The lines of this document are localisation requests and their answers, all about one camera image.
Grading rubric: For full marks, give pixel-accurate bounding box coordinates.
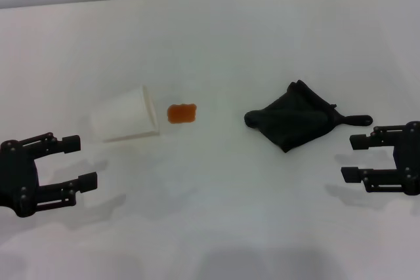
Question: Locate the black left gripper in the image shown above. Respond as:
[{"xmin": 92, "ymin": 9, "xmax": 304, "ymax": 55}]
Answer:
[{"xmin": 0, "ymin": 131, "xmax": 98, "ymax": 218}]

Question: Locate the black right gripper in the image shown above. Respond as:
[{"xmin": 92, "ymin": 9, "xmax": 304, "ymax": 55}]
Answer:
[{"xmin": 341, "ymin": 121, "xmax": 420, "ymax": 197}]

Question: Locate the white paper cup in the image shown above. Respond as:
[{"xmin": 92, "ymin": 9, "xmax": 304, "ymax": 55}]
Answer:
[{"xmin": 91, "ymin": 85, "xmax": 161, "ymax": 144}]

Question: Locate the dark blue rag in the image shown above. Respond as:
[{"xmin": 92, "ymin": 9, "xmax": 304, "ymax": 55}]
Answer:
[{"xmin": 243, "ymin": 79, "xmax": 374, "ymax": 153}]

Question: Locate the brown water stain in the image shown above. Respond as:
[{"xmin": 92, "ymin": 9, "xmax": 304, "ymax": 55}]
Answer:
[{"xmin": 166, "ymin": 102, "xmax": 198, "ymax": 125}]

